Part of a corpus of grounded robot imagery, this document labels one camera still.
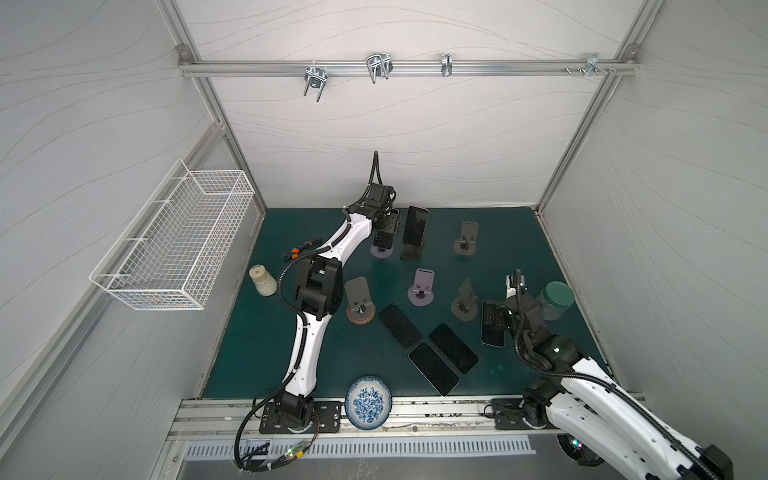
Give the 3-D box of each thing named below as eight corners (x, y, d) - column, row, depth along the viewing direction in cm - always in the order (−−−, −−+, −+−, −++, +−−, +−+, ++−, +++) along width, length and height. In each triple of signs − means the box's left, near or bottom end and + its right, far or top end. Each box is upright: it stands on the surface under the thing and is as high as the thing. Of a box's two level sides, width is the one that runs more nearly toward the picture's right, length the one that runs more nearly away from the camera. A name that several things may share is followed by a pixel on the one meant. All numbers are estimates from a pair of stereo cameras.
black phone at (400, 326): (406, 350, 87) (406, 347, 85) (378, 316, 94) (378, 313, 92) (421, 338, 89) (422, 335, 88) (393, 305, 96) (393, 302, 95)
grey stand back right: (454, 254, 109) (460, 233, 100) (452, 243, 113) (458, 221, 103) (473, 254, 109) (481, 233, 100) (470, 243, 113) (478, 221, 103)
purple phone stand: (408, 302, 96) (410, 285, 88) (416, 284, 101) (418, 265, 92) (428, 309, 95) (432, 292, 86) (435, 290, 99) (439, 272, 91)
